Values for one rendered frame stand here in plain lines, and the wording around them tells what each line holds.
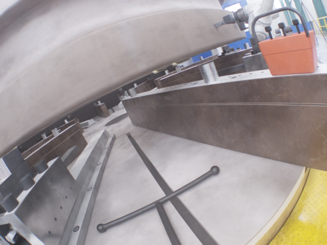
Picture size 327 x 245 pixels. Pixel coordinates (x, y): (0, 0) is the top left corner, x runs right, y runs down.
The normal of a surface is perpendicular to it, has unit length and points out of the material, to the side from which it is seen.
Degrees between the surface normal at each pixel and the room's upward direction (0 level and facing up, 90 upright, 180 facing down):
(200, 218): 0
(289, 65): 97
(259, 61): 90
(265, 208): 0
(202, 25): 90
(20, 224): 90
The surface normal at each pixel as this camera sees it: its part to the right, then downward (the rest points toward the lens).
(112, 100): 0.72, -0.09
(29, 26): 0.24, 0.21
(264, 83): -0.78, 0.48
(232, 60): -0.21, 0.39
